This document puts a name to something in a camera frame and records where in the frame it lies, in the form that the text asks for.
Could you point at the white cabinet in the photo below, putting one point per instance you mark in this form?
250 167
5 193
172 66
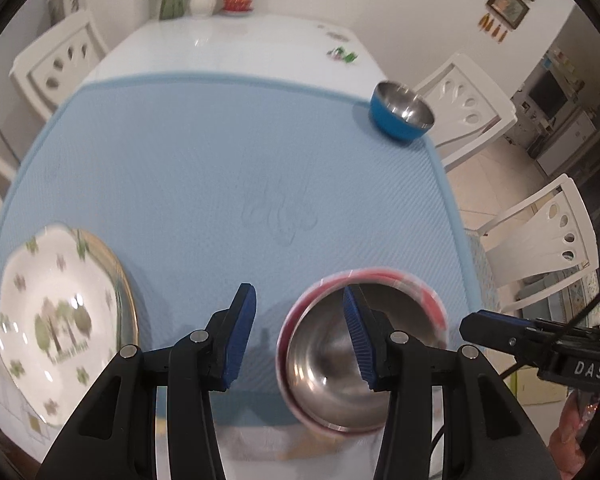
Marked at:
570 145

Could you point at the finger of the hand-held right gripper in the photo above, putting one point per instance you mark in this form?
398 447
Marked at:
495 332

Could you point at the red ornament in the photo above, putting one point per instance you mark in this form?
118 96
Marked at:
237 0

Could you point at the orange wall decoration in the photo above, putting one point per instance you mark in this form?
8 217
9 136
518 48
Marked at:
495 27

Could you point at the light blue table mat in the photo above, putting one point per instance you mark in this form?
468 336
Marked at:
180 185

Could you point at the white floral tree-print plate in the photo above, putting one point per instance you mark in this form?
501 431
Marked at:
55 310

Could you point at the blue steel-lined bowl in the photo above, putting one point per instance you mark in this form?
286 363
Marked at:
395 127

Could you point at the person's right hand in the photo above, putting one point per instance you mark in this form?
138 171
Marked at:
570 435

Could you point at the coral steel-lined bowl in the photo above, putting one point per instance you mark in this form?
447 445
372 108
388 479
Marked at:
425 300

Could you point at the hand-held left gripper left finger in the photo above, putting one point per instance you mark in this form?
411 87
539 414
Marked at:
240 330

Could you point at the dark screen appliance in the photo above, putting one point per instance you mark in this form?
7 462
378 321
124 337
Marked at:
547 92

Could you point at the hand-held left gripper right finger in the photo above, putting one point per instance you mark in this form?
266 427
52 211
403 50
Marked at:
357 335

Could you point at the green wrapped candy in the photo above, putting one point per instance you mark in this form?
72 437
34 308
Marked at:
342 54

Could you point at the crimson steel-lined bowl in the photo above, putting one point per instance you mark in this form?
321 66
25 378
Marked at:
325 360

